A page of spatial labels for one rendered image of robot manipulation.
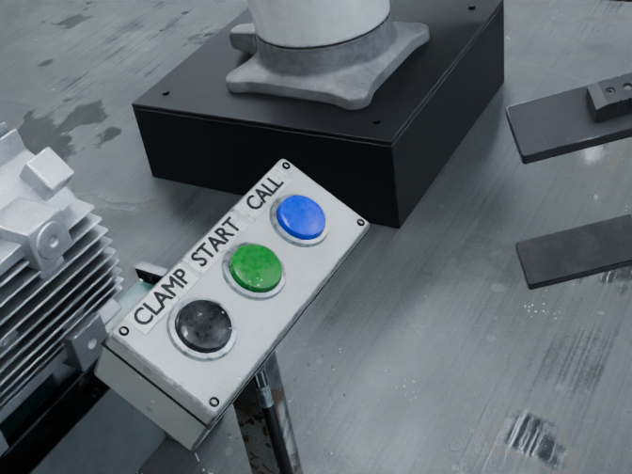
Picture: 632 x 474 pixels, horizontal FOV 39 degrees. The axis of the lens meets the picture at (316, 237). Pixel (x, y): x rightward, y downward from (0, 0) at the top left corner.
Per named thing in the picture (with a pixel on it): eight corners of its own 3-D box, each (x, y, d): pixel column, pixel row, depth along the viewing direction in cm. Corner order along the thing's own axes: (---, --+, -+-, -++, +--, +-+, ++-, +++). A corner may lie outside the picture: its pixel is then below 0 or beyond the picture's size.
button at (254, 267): (255, 313, 50) (264, 297, 48) (213, 280, 50) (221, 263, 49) (283, 280, 52) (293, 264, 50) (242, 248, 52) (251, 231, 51)
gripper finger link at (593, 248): (630, 213, 53) (629, 219, 54) (514, 242, 54) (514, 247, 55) (648, 256, 52) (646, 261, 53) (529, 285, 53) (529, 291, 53)
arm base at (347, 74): (277, 19, 116) (269, -23, 113) (434, 34, 105) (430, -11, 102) (195, 86, 104) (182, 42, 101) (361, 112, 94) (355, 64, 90)
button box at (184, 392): (192, 455, 48) (218, 417, 44) (88, 374, 49) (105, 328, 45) (343, 264, 59) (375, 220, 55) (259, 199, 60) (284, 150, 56)
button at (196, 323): (203, 374, 47) (212, 359, 45) (158, 339, 47) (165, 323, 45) (235, 337, 49) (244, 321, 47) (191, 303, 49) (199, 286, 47)
